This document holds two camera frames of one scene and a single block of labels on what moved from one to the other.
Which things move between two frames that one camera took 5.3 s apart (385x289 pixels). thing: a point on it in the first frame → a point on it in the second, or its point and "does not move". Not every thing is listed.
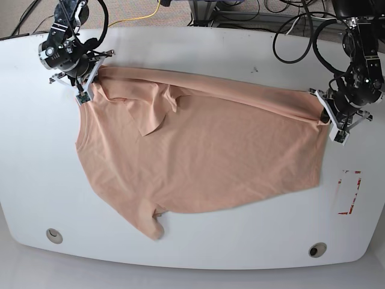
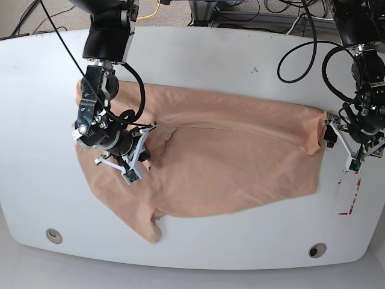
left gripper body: [68, 55] → [96, 130]
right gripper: [358, 89] → [366, 117]
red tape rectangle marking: [340, 182] does not move
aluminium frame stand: [202, 12] does not move
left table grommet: [54, 235] does not move
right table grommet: [317, 250] does not move
